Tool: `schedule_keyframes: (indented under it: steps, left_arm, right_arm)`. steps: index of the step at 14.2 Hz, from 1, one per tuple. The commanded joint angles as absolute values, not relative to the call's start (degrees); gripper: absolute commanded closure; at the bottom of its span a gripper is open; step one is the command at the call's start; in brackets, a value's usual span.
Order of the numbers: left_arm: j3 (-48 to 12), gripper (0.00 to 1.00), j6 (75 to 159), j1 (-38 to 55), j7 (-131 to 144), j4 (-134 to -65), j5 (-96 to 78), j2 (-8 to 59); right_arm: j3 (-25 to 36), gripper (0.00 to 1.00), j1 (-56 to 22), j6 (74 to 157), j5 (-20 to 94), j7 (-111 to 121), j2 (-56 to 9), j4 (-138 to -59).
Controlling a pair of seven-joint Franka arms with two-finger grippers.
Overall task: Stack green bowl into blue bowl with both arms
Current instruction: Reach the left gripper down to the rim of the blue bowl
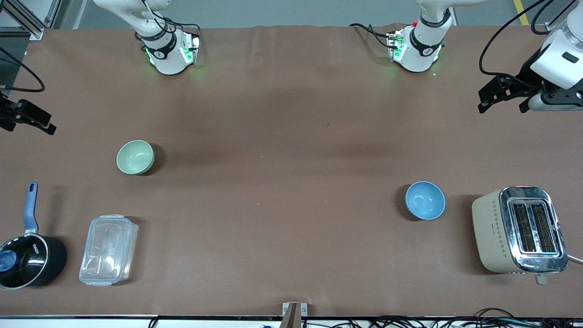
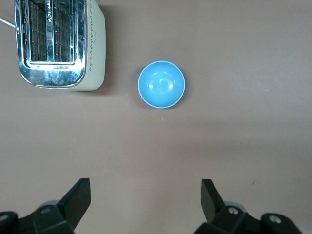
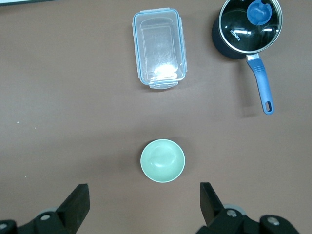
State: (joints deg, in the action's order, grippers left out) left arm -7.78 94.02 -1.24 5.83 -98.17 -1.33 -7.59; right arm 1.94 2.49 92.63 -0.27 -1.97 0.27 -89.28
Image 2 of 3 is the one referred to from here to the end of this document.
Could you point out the cream and chrome toaster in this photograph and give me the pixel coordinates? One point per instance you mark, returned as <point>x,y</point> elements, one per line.
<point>95,48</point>

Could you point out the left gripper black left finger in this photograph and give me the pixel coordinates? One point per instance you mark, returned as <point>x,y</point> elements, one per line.
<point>73,202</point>

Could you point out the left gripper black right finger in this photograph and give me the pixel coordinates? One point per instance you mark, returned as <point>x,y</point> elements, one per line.
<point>214,202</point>

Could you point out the brown table cover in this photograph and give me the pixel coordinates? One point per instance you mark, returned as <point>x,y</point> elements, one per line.
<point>219,146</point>

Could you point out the blue bowl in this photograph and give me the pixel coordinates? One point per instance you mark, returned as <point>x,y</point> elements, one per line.
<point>161,85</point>

